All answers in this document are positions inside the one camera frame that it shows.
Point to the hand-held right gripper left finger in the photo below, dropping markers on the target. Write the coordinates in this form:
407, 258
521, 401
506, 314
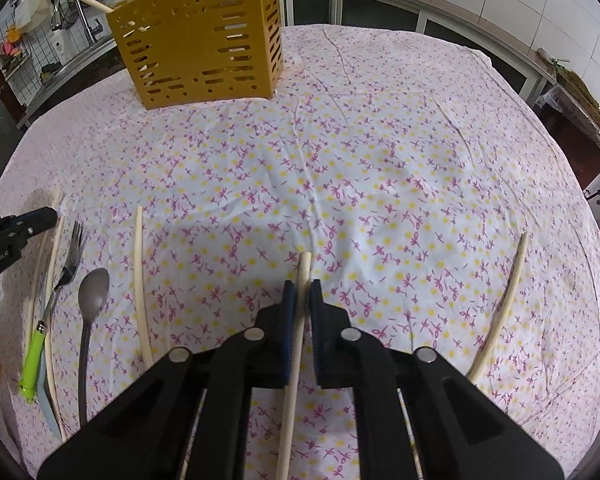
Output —
289, 320

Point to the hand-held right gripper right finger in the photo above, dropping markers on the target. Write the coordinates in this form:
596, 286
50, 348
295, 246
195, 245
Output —
317, 320

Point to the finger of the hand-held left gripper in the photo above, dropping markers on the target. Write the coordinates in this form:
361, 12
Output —
39, 220

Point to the metal spoon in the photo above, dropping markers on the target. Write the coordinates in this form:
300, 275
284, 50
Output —
94, 292

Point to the yellow slotted utensil caddy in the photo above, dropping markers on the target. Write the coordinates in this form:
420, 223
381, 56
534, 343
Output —
205, 60

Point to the floral pink tablecloth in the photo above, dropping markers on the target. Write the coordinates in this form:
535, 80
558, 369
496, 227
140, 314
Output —
355, 185

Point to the white faucet water filter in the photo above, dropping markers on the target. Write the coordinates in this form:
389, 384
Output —
58, 46

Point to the hanging white cloth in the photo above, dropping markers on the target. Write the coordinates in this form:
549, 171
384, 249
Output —
30, 12

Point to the steel sink faucet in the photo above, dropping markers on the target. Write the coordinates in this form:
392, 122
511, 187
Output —
77, 10

